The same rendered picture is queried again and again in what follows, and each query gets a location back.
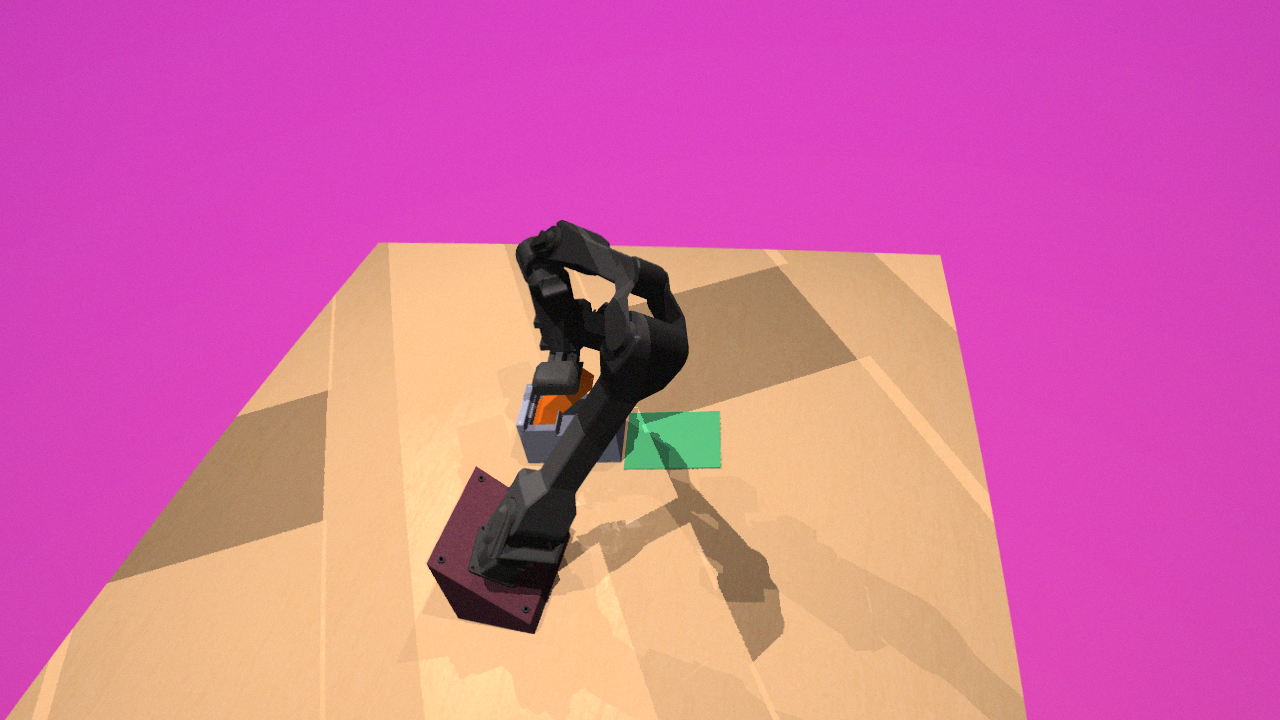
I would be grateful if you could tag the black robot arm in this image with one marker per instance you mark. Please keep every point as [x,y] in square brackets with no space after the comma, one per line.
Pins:
[639,356]

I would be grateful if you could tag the orange l-shaped block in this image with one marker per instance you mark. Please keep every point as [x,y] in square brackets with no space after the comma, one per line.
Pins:
[548,406]

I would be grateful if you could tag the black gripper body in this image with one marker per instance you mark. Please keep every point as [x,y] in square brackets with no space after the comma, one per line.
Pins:
[561,374]

